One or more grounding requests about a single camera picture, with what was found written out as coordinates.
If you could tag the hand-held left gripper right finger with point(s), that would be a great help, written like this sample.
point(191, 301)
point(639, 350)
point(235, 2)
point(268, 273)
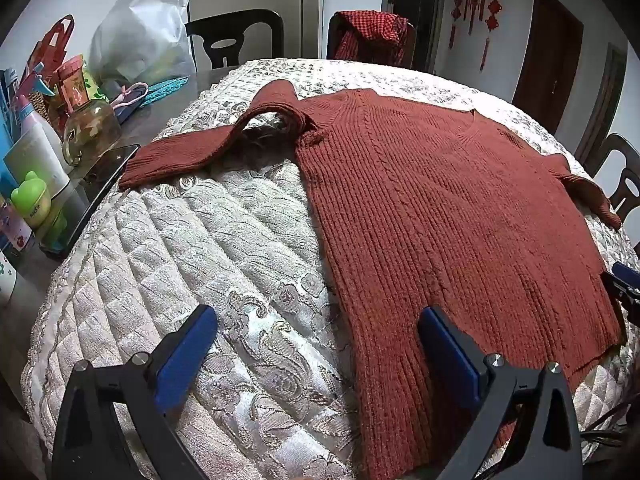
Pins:
point(450, 355)

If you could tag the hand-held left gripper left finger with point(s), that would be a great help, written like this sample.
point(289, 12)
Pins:
point(185, 360)

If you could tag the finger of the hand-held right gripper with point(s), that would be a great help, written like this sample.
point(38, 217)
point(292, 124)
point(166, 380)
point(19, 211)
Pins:
point(627, 277)

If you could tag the rust red knitted sweater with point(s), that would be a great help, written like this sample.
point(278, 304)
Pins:
point(425, 210)

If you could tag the cream quilted blanket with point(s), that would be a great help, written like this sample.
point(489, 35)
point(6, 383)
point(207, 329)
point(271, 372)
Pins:
point(200, 260)

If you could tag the black chair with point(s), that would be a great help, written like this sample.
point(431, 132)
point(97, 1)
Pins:
point(260, 30)
point(615, 150)

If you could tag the flowered paper cup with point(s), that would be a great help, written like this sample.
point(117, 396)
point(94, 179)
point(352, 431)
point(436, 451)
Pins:
point(6, 280)

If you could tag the small pink bottle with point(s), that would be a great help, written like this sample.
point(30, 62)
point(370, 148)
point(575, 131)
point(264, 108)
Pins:
point(15, 230)

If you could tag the green frog bottle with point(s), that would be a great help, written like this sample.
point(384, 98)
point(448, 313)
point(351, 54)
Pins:
point(32, 200)

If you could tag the brown wooden door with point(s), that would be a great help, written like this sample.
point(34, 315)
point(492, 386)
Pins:
point(547, 55)

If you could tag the glass jar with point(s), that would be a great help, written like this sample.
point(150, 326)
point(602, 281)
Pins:
point(92, 130)

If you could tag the white cylindrical container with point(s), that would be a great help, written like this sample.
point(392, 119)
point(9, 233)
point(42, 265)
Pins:
point(37, 157)

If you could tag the pink trimmed pouch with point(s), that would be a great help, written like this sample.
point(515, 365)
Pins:
point(127, 100)

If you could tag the teal mesh mat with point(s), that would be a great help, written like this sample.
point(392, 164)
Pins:
point(165, 90)

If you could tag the white spray bottle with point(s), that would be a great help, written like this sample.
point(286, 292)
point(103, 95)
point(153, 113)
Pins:
point(35, 117)

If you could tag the green floral packet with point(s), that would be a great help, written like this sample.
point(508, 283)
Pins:
point(95, 87)

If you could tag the woven basket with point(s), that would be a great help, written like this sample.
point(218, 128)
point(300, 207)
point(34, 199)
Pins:
point(42, 102)

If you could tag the pink lidded tumbler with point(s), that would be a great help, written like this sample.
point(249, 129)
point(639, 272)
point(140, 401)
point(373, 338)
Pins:
point(75, 82)

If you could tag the blue thermos jug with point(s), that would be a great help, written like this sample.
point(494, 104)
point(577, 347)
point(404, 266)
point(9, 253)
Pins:
point(7, 110)

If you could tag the white plastic bag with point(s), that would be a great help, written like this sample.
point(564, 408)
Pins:
point(140, 35)

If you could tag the red checked cloth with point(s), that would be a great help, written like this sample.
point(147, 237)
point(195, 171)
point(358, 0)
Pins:
point(370, 35)

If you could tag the dark chair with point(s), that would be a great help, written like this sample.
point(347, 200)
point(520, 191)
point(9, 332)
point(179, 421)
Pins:
point(331, 40)

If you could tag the red gift bag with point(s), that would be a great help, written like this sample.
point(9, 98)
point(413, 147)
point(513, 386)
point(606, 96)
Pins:
point(50, 45)

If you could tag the dark glass door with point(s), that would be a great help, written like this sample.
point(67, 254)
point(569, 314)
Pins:
point(417, 5)

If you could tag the long red knot wall ornament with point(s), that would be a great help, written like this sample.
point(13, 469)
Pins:
point(494, 5)

